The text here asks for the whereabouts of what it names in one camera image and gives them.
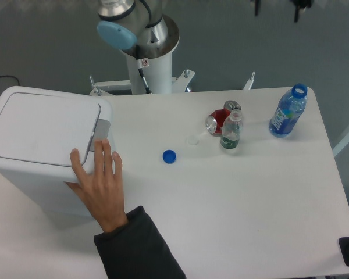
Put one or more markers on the white trash can lid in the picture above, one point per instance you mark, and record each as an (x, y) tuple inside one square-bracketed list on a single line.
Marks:
[(43, 129)]

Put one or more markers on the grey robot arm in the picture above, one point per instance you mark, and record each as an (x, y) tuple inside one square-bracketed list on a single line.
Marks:
[(137, 26)]

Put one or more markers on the dark grey sleeved forearm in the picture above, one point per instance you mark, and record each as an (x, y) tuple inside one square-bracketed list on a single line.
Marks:
[(137, 250)]

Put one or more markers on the crushed red soda can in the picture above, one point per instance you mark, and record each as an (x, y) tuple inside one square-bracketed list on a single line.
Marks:
[(214, 121)]

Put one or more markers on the clear bottle cap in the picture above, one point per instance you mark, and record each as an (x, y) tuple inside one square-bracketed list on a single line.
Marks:
[(192, 140)]

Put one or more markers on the blue bottle cap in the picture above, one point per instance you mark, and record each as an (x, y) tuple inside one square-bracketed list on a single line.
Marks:
[(169, 156)]

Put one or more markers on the white trash can body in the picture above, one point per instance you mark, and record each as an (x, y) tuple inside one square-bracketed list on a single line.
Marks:
[(46, 184)]

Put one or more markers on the bare human hand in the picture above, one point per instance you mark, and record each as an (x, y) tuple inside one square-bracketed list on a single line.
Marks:
[(102, 191)]

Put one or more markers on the blue drink bottle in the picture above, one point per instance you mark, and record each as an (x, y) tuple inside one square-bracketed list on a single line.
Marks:
[(289, 109)]

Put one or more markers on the clear green-label bottle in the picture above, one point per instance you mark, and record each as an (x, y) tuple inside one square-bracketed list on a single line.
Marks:
[(231, 129)]

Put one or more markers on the white metal base frame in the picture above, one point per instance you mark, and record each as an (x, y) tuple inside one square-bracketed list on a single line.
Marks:
[(179, 84)]

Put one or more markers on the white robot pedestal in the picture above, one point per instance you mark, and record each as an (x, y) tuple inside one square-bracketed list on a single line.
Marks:
[(157, 75)]

